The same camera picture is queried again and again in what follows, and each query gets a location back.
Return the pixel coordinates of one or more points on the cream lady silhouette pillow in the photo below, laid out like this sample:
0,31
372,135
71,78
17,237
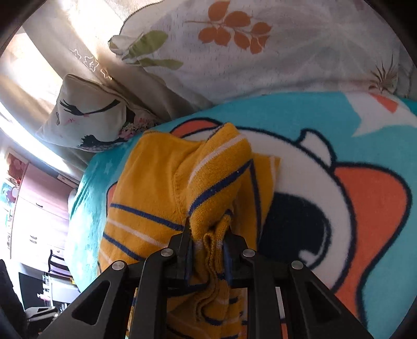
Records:
93,118

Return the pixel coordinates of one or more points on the yellow striped knit sweater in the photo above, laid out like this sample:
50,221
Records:
213,186

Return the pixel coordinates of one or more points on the white leaf print pillow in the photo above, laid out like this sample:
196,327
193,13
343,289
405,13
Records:
210,52

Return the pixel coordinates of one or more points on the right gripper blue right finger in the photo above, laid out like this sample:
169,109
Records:
285,300

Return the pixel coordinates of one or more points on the teal star fleece blanket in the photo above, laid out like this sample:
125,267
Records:
346,195

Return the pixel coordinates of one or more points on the pink wooden dresser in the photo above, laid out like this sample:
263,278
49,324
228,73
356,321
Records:
34,212

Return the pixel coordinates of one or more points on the beige star curtain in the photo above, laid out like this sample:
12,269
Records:
43,41

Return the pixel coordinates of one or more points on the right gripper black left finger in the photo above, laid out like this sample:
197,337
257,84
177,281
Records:
128,300

